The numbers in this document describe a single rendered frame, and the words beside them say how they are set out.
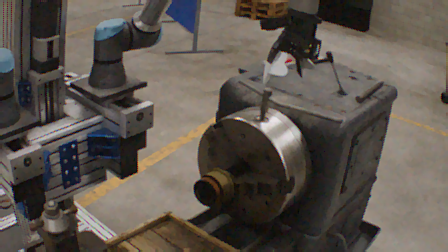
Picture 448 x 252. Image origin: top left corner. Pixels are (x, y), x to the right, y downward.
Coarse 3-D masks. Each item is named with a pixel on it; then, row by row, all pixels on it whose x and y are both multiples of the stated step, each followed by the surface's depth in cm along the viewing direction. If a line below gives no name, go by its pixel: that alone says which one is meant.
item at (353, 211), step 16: (368, 192) 176; (352, 208) 163; (256, 224) 151; (272, 224) 146; (336, 224) 153; (352, 224) 172; (304, 240) 139; (320, 240) 145; (336, 240) 163; (352, 240) 183
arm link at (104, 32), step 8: (104, 24) 152; (112, 24) 150; (120, 24) 151; (128, 24) 156; (96, 32) 150; (104, 32) 149; (112, 32) 149; (120, 32) 152; (128, 32) 154; (96, 40) 151; (104, 40) 150; (112, 40) 150; (120, 40) 153; (128, 40) 155; (96, 48) 152; (104, 48) 151; (112, 48) 152; (120, 48) 155; (128, 48) 158; (96, 56) 153; (104, 56) 152; (112, 56) 153; (120, 56) 156
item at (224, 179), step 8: (216, 168) 122; (208, 176) 119; (216, 176) 118; (224, 176) 119; (232, 176) 122; (200, 184) 121; (208, 184) 116; (216, 184) 117; (224, 184) 118; (232, 184) 119; (200, 192) 121; (208, 192) 123; (216, 192) 116; (224, 192) 117; (232, 192) 120; (200, 200) 120; (208, 200) 121; (216, 200) 117; (224, 200) 119
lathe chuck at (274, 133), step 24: (240, 120) 123; (240, 144) 125; (264, 144) 120; (288, 144) 121; (240, 168) 136; (264, 168) 122; (288, 168) 118; (288, 192) 120; (240, 216) 133; (264, 216) 127
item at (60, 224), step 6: (60, 210) 91; (42, 216) 88; (60, 216) 89; (66, 216) 91; (48, 222) 87; (54, 222) 87; (60, 222) 88; (66, 222) 89; (42, 228) 87; (48, 228) 86; (54, 228) 87; (60, 228) 87; (66, 228) 89
